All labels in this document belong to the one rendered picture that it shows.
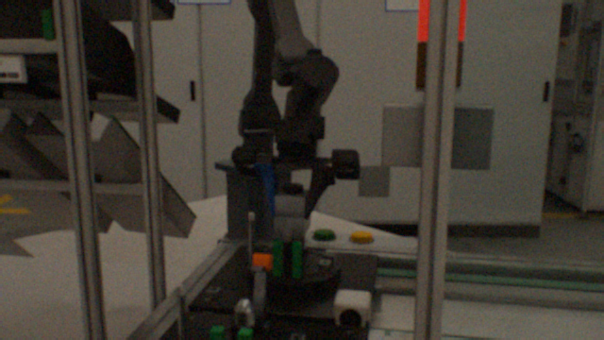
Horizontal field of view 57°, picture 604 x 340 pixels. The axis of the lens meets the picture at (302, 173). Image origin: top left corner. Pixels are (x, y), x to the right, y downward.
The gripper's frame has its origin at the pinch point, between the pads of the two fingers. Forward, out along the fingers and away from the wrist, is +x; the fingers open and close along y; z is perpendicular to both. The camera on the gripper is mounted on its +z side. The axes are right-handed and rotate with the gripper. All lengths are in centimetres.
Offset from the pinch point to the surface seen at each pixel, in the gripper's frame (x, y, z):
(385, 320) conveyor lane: 14.8, 13.9, -10.4
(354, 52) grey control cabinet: -200, -17, -230
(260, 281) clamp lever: 15.6, 0.0, 11.8
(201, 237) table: -9, -32, -51
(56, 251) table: 0, -61, -39
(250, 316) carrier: 20.4, 0.7, 16.8
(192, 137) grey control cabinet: -143, -128, -252
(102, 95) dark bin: -9.6, -27.1, 10.6
